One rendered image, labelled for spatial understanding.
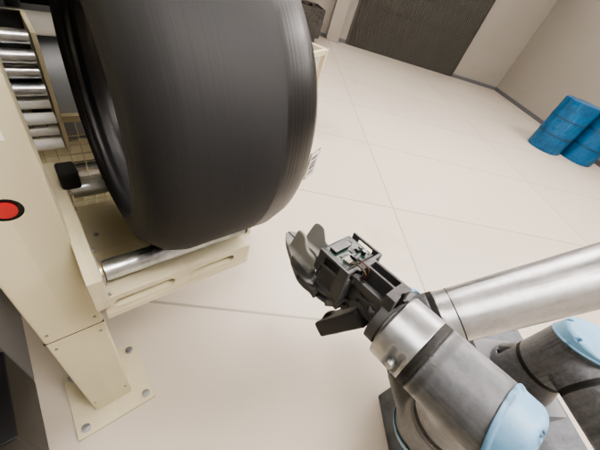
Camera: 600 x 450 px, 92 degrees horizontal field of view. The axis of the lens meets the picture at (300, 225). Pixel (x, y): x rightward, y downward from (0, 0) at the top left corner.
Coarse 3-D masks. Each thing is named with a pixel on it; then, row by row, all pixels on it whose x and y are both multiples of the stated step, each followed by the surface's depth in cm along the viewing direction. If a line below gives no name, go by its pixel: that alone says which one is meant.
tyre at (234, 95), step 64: (64, 0) 54; (128, 0) 31; (192, 0) 33; (256, 0) 38; (64, 64) 62; (128, 64) 32; (192, 64) 33; (256, 64) 38; (128, 128) 37; (192, 128) 36; (256, 128) 41; (128, 192) 73; (192, 192) 41; (256, 192) 48
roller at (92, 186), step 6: (84, 180) 74; (90, 180) 74; (96, 180) 75; (102, 180) 76; (84, 186) 73; (90, 186) 74; (96, 186) 75; (102, 186) 76; (72, 192) 72; (78, 192) 73; (84, 192) 74; (90, 192) 75; (96, 192) 76; (102, 192) 77
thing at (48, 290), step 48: (0, 96) 38; (0, 144) 41; (0, 192) 45; (48, 192) 49; (0, 240) 50; (48, 240) 55; (48, 288) 62; (48, 336) 71; (96, 336) 83; (96, 384) 101
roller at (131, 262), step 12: (216, 240) 74; (132, 252) 63; (144, 252) 64; (156, 252) 65; (168, 252) 67; (180, 252) 69; (108, 264) 60; (120, 264) 61; (132, 264) 62; (144, 264) 64; (108, 276) 60; (120, 276) 62
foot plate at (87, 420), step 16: (128, 352) 130; (128, 368) 126; (144, 368) 128; (64, 384) 117; (144, 384) 124; (80, 400) 115; (128, 400) 118; (144, 400) 120; (80, 416) 111; (96, 416) 112; (112, 416) 114; (80, 432) 108
